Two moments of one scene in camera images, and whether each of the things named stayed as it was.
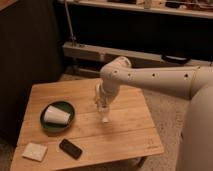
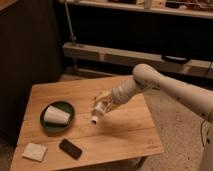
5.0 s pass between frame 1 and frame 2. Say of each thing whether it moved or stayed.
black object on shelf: stayed
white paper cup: stayed
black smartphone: stayed
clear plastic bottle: moved
